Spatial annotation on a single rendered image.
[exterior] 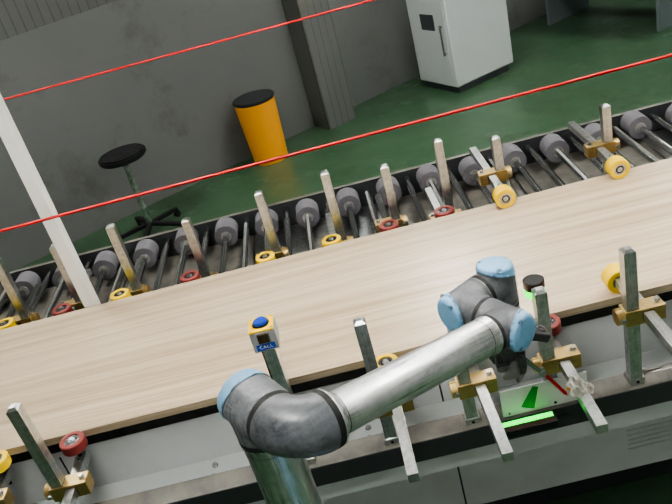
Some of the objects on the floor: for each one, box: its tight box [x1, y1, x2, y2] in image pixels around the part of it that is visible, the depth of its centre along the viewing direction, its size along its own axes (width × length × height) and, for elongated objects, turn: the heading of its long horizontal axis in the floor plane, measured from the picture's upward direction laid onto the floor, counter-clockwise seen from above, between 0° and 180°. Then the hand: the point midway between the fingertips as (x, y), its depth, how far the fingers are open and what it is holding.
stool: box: [98, 143, 182, 239], centre depth 560 cm, size 58×55×69 cm
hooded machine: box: [406, 0, 513, 93], centre depth 679 cm, size 75×62×140 cm
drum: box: [232, 89, 288, 166], centre depth 640 cm, size 36×38×57 cm
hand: (520, 377), depth 196 cm, fingers closed
